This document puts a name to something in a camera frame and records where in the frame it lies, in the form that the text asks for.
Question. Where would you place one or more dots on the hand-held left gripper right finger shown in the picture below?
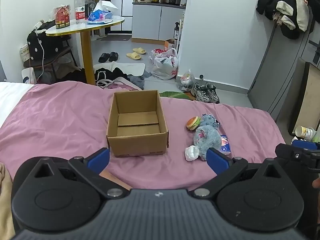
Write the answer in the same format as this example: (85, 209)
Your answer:
(218, 160)

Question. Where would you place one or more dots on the person's right hand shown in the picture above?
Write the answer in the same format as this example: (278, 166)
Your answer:
(316, 182)

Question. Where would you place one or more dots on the white narrow rack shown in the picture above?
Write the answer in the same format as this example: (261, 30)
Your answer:
(182, 27)

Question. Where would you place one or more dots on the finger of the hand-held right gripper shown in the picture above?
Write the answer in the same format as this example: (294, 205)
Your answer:
(287, 152)
(303, 144)

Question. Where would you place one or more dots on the black polka dot bag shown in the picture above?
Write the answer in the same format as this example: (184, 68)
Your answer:
(40, 43)

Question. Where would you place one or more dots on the red snack bag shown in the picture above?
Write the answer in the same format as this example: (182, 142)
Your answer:
(62, 17)

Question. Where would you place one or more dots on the dark doormat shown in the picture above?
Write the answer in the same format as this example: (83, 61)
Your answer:
(116, 38)

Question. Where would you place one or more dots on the blue pink tissue pack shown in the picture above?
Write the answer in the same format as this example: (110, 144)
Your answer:
(225, 146)

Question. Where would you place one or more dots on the white floor mat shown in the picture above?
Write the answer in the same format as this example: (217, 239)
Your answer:
(132, 68)

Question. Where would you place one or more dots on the white paper tissue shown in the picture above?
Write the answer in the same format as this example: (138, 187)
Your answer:
(105, 5)

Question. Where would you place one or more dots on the small blue plush toy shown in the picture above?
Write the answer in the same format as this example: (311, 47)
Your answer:
(208, 122)

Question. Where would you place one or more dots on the white kitchen cabinet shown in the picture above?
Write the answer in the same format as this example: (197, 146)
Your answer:
(150, 22)

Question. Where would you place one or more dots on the yellow slipper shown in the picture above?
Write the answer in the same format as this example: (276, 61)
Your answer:
(133, 56)
(139, 50)

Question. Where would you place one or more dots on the blue tissue packs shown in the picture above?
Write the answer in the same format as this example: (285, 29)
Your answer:
(98, 17)

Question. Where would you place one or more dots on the pink blanket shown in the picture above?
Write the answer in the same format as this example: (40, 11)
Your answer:
(62, 120)

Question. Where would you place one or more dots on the grey door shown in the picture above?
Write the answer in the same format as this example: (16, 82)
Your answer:
(272, 67)

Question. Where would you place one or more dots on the dark spray bottle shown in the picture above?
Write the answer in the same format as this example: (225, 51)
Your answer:
(177, 31)

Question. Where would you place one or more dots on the grey cloth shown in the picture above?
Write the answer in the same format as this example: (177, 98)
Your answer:
(138, 81)

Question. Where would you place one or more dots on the white bed sheet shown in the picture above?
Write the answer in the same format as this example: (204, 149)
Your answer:
(10, 97)

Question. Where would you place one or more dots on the round table with yellow leg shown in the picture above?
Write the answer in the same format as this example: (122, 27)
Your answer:
(86, 27)

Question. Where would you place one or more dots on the orange cardboard box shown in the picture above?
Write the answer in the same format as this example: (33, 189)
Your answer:
(168, 45)

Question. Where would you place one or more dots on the wooden board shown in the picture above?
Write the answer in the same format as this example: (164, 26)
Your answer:
(308, 97)

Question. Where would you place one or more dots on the clear plastic bag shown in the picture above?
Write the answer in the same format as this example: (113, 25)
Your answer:
(186, 81)

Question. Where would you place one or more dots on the burger plush toy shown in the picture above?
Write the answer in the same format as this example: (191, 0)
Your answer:
(193, 123)

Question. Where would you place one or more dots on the brown cardboard box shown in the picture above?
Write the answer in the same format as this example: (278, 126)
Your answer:
(136, 140)

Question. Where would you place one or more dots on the beige cloth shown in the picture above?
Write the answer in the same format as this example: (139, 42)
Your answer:
(5, 200)

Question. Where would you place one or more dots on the white bubble wrap bag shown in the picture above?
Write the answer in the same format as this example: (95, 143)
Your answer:
(191, 153)

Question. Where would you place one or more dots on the grey sneaker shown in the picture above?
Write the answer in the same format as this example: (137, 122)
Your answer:
(213, 92)
(201, 93)

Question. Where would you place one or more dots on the black slipper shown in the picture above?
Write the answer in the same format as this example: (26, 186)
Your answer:
(113, 56)
(103, 58)

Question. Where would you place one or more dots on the black clothes pile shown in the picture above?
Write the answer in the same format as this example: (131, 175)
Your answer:
(117, 74)

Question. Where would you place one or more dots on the grey fluffy plush toy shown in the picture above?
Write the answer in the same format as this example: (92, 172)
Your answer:
(207, 140)

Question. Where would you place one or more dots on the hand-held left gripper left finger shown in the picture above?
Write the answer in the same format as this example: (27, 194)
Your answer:
(98, 158)

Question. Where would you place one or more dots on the white plastic bag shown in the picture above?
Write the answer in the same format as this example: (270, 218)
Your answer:
(163, 66)

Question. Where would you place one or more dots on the clear water bottle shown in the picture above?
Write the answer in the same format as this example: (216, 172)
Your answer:
(80, 8)

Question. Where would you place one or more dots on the dark brown chair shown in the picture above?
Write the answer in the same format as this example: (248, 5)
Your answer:
(53, 58)

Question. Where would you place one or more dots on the small white appliance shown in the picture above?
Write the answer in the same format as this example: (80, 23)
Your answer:
(27, 75)

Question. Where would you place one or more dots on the pink cartoon cushion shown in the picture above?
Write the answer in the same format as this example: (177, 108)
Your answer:
(122, 85)

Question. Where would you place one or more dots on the cream hanging garment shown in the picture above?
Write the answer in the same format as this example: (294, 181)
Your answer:
(301, 7)

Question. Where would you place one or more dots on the green leaf floor mat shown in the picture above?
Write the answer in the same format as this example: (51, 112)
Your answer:
(175, 95)

